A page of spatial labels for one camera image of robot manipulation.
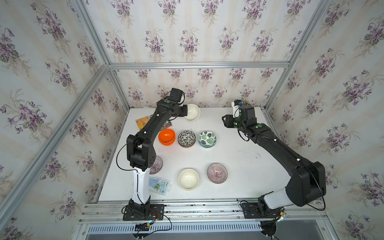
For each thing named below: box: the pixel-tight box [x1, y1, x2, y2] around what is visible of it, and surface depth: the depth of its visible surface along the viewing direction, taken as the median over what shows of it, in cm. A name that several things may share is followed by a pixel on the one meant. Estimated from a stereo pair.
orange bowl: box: [158, 128, 176, 146], surface depth 97 cm
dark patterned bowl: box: [177, 130, 196, 148], surface depth 100 cm
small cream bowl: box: [183, 104, 201, 122], surface depth 92 cm
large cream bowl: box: [178, 168, 200, 191], surface depth 84 cm
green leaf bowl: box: [198, 131, 217, 148], surface depth 100 cm
